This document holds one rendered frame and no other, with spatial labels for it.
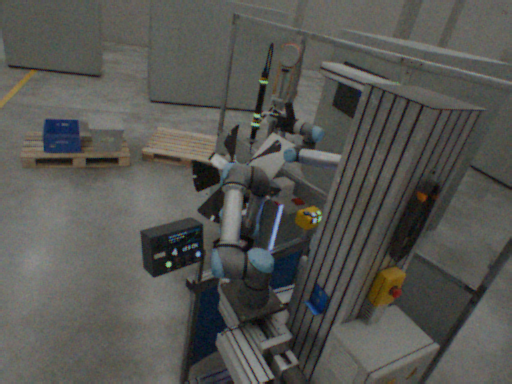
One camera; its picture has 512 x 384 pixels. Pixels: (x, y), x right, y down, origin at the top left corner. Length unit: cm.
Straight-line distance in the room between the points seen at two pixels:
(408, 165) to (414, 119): 12
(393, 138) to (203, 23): 654
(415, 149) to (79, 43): 842
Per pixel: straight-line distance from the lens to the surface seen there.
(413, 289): 258
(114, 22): 1406
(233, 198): 158
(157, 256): 158
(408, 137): 108
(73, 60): 913
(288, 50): 271
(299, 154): 177
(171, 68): 750
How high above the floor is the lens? 219
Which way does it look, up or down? 28 degrees down
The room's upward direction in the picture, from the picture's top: 11 degrees clockwise
